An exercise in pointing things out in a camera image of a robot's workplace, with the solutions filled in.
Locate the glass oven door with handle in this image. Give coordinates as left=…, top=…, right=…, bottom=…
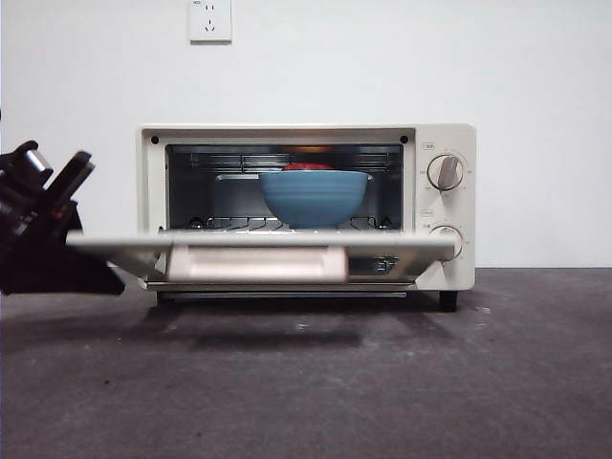
left=65, top=229, right=456, bottom=291

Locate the blue ribbed bowl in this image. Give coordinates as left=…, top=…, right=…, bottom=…
left=257, top=170, right=374, bottom=230

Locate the cream Toshiba toaster oven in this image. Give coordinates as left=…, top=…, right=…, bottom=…
left=65, top=122, right=477, bottom=313

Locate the cream timer knob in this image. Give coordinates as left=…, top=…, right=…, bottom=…
left=429, top=225, right=465, bottom=262

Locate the cream temperature knob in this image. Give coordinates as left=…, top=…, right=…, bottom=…
left=426, top=153, right=465, bottom=191

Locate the metal wire oven rack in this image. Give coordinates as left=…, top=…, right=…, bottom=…
left=188, top=215, right=393, bottom=234

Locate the white wall socket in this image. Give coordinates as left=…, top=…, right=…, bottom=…
left=189, top=0, right=233, bottom=46

